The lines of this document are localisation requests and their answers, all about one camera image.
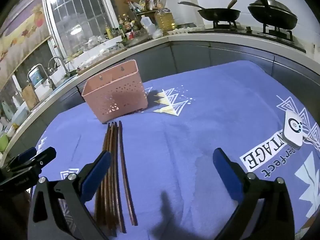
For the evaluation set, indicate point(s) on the pink perforated plastic basket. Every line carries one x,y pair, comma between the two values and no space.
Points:
117,97

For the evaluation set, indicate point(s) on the blue printed cloth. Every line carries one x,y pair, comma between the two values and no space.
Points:
187,117

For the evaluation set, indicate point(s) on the white plastic jug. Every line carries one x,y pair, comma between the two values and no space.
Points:
147,25

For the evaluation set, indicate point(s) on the steel bowl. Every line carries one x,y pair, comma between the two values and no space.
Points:
137,40

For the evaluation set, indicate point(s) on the black gas stove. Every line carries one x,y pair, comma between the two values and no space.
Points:
250,33

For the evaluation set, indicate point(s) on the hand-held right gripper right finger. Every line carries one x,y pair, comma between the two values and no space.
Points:
227,177

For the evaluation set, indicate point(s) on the green leafy vegetables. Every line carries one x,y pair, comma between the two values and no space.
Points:
70,73

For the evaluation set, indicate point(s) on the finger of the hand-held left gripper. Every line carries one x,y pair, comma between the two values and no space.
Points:
26,153
45,156

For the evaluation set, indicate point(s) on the white blue-label container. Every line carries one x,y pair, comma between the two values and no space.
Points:
37,76

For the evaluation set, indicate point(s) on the fruit wall poster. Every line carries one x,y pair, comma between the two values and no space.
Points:
20,30

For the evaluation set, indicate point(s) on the row of sauce bottles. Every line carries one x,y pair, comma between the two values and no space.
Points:
122,27

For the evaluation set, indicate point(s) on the green pot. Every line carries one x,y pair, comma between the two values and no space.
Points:
3,143

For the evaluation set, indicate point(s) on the small wooden cutting board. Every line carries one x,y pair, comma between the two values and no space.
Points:
30,97

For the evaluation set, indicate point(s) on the steel wok lid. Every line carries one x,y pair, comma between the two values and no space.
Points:
272,5

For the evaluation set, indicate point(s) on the barred window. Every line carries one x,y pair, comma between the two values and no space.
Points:
75,17

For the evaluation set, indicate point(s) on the person's left forearm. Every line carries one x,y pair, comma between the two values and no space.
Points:
15,212

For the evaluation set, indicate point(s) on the kitchen counter with cabinets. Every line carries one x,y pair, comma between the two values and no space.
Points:
200,55

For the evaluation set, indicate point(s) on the white square device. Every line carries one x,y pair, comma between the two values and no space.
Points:
293,127

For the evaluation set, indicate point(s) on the bundle of brown wooden chopsticks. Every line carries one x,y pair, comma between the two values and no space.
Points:
111,142

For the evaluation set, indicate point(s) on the square steel faucet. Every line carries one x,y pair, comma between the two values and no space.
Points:
46,75

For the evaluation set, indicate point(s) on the white plastic bag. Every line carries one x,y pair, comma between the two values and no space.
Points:
157,33

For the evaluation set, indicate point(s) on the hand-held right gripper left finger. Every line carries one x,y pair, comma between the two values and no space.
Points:
96,177

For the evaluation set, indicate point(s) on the yellow cooking oil bottle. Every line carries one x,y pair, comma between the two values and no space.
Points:
165,20

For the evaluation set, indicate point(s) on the tall curved steel faucet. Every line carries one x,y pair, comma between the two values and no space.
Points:
62,61

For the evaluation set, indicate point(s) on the black lidded wok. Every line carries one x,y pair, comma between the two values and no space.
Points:
275,17

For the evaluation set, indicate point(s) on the white egg tray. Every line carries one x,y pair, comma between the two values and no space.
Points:
180,30

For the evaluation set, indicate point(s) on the wooden board with dumplings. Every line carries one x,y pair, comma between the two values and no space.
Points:
100,57

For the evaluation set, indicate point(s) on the pile of snack packets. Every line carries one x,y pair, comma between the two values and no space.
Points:
147,3

